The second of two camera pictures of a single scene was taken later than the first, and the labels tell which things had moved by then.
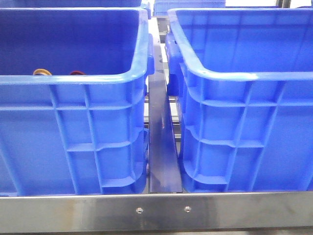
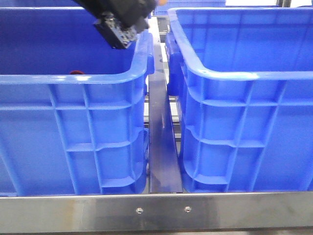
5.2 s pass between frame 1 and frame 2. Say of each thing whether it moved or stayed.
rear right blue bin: stayed
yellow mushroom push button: moved
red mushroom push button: stayed
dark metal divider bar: stayed
